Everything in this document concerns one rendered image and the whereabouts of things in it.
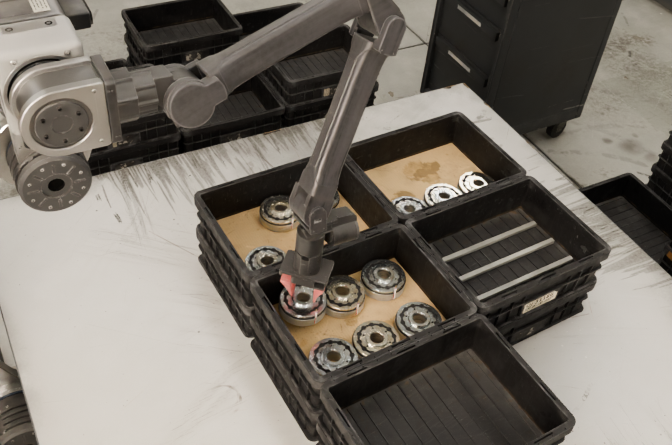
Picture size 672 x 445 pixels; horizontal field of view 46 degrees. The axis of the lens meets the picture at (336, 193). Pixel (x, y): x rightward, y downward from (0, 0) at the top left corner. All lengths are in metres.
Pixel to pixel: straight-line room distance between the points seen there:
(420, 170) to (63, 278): 0.96
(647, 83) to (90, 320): 3.29
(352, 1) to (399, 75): 2.68
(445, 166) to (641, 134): 2.00
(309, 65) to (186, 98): 1.89
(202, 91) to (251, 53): 0.11
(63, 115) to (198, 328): 0.81
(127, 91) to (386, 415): 0.82
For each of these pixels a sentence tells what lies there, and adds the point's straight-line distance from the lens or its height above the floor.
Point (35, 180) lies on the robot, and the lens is 1.61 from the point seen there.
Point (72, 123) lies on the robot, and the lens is 1.26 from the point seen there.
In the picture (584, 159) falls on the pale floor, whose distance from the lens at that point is 3.77.
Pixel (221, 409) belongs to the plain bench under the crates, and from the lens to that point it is 1.77.
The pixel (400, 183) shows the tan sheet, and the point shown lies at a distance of 2.10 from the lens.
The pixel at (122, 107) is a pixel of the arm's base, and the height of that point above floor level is 1.46.
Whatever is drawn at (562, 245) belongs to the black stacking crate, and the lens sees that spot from 2.05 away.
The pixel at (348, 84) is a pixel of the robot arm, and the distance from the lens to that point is 1.44.
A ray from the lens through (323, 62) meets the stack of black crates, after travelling 3.16.
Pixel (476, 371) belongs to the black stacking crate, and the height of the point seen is 0.83.
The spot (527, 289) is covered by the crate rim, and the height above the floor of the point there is 0.93.
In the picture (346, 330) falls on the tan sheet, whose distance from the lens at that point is 1.74.
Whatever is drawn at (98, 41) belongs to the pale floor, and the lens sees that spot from 4.23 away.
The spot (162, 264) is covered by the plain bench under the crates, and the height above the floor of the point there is 0.70.
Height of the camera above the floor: 2.20
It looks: 42 degrees down
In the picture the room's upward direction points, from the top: 6 degrees clockwise
